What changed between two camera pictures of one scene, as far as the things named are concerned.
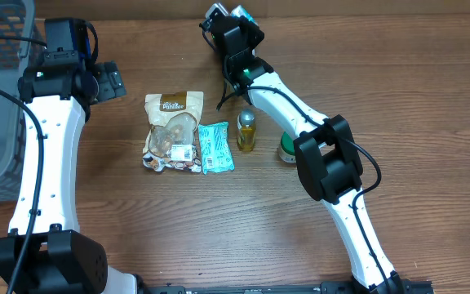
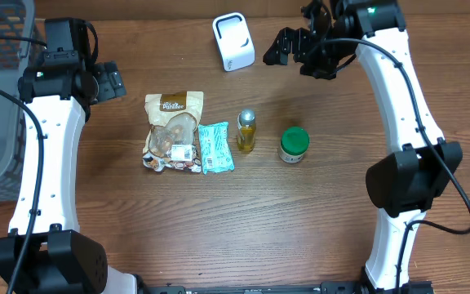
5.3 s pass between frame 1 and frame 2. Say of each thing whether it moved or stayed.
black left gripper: stayed
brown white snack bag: stayed
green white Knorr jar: stayed
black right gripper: moved
